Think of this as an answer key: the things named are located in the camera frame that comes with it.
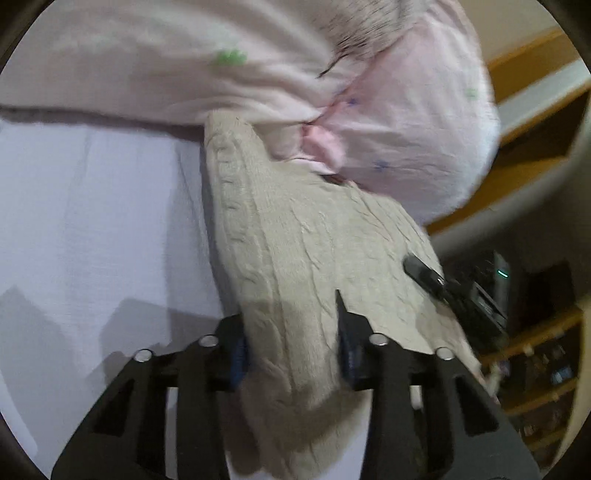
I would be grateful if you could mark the wooden bed headboard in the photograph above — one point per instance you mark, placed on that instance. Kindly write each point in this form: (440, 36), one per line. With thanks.
(541, 88)

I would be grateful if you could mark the pink floral pillow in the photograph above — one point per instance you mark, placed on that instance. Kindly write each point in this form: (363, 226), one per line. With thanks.
(392, 95)

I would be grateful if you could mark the wooden shelf unit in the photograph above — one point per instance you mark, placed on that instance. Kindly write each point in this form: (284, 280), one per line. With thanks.
(535, 380)

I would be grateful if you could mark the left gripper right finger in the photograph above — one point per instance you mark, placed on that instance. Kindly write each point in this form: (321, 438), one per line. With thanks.
(430, 417)

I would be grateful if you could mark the lavender bed sheet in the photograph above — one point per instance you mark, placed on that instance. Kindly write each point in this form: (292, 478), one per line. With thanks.
(106, 248)

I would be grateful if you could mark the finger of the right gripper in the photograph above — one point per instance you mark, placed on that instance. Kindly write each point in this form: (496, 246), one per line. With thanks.
(427, 278)

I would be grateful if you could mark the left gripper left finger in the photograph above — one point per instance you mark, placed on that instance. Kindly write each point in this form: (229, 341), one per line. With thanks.
(123, 434)

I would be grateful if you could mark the beige cable-knit sweater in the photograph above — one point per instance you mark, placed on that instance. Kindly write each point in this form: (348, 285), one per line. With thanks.
(294, 246)

